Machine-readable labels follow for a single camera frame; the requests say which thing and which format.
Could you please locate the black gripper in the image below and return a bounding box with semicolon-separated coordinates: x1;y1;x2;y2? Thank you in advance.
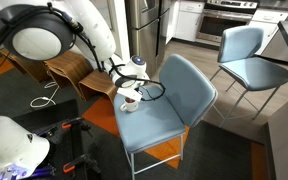
117;88;142;101

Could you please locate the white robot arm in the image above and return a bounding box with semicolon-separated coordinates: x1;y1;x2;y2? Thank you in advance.
0;0;148;180

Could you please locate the near blue upholstered chair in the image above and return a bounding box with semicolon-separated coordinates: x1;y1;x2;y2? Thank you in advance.
113;54;218;167

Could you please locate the blue upholstered chair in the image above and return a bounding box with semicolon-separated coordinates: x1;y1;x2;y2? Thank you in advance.
212;25;288;126
113;54;218;167

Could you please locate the far blue upholstered chair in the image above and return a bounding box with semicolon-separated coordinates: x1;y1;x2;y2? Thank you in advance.
212;25;288;126

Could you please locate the white ceramic mug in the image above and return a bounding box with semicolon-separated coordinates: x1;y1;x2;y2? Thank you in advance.
120;97;138;112

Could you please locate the right walnut wooden stool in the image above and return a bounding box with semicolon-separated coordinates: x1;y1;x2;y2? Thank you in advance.
78;70;117;101

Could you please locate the walnut wooden stool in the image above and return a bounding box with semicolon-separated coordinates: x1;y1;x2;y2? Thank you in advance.
45;51;93;100
78;70;117;101
0;48;50;82

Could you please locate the upper orange black clamp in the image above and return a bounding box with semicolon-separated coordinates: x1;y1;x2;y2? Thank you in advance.
61;117;93;137

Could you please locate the orange black clamp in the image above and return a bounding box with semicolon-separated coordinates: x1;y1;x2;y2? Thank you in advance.
61;117;93;137
63;154;101;173

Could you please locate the middle walnut wooden stool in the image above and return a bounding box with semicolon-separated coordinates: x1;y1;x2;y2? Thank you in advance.
45;51;93;100

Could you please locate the stainless steel refrigerator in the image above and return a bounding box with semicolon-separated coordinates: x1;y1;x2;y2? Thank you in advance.
125;0;172;77

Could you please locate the black mounting table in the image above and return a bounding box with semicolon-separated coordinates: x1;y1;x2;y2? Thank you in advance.
15;100;87;180

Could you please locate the white kitchen cabinet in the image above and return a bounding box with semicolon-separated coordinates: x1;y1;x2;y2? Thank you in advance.
166;0;205;42

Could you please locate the lower orange black clamp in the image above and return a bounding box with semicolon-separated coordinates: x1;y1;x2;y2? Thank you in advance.
63;154;101;173

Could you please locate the stainless steel oven range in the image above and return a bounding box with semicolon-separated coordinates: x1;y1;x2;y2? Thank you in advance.
197;0;258;43

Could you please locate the left walnut wooden stool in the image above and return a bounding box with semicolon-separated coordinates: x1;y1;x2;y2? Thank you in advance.
0;48;50;82

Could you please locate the white cable on floor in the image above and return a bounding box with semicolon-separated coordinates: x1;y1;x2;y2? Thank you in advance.
29;81;61;109

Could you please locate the black cable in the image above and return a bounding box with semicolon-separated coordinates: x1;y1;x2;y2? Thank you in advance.
47;2;167;102

